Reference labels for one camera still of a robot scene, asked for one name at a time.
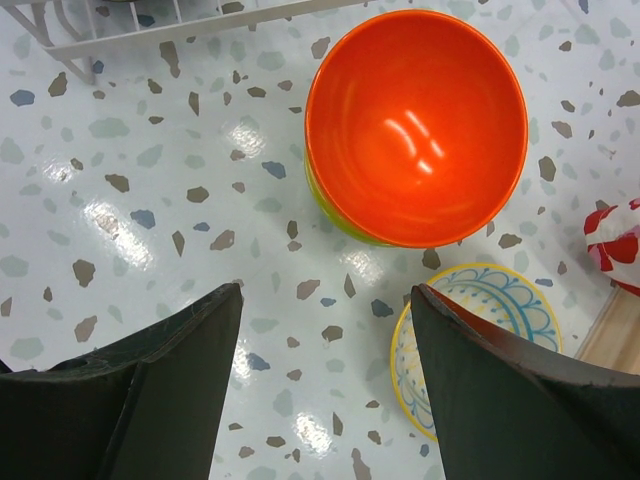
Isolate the red flower tote bag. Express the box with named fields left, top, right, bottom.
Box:
left=584, top=198, right=639, bottom=296

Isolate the white yellow dotted bowl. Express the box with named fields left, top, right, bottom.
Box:
left=390, top=263, right=563, bottom=441

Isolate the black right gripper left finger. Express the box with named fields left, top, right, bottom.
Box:
left=1, top=283, right=243, bottom=479

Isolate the lime green bowl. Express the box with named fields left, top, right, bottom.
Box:
left=304, top=143, right=402, bottom=248

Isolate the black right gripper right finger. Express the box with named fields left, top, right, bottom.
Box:
left=411, top=284, right=639, bottom=479

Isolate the white wire dish rack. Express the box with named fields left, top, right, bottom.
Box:
left=1, top=1, right=354, bottom=84

